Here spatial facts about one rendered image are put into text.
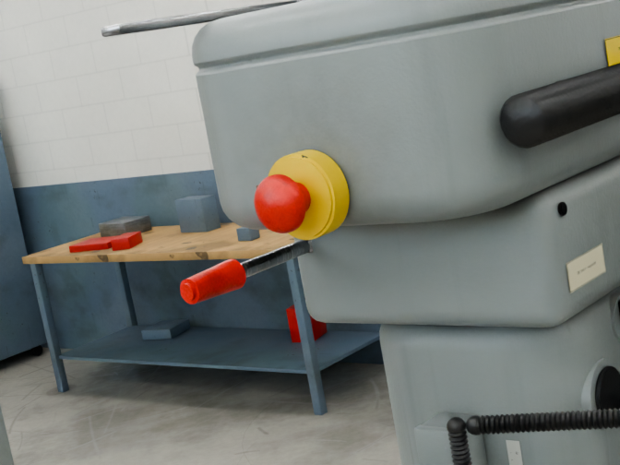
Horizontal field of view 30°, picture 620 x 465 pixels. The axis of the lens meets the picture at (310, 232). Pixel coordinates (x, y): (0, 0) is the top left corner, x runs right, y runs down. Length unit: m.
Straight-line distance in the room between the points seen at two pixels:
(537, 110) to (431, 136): 0.07
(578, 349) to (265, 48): 0.34
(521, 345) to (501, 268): 0.08
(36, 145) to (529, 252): 7.57
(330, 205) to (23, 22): 7.47
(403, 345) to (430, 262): 0.11
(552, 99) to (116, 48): 6.84
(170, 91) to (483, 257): 6.43
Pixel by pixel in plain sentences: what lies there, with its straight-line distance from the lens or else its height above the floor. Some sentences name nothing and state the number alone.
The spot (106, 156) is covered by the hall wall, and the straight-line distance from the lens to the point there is 7.78.
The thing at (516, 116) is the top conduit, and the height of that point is 1.79.
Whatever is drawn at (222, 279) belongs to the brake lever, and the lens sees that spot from 0.86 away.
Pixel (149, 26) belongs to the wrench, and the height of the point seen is 1.89.
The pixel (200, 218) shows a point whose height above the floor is 0.97.
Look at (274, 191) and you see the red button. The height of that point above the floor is 1.77.
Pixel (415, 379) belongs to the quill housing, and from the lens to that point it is 0.97.
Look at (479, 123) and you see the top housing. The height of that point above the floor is 1.79.
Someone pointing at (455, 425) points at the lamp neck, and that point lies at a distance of 0.83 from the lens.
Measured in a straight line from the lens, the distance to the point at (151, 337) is 7.26.
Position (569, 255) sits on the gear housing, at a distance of 0.85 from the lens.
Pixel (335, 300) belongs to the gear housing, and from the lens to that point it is 0.94.
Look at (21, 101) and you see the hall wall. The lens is 8.35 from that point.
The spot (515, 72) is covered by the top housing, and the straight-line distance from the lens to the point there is 0.78.
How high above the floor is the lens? 1.86
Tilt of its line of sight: 9 degrees down
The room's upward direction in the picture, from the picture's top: 10 degrees counter-clockwise
